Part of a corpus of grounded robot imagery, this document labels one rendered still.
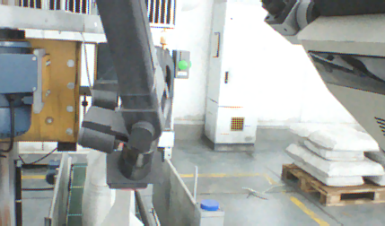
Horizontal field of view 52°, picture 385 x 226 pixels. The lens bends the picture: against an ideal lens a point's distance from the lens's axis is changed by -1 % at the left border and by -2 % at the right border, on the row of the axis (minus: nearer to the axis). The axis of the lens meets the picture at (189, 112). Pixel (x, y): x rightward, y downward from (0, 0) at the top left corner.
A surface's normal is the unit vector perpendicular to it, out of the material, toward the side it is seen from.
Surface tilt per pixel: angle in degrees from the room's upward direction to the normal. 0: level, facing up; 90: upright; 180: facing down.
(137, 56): 121
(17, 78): 90
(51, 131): 90
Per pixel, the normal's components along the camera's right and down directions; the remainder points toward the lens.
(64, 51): 0.24, 0.18
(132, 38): -0.08, 0.65
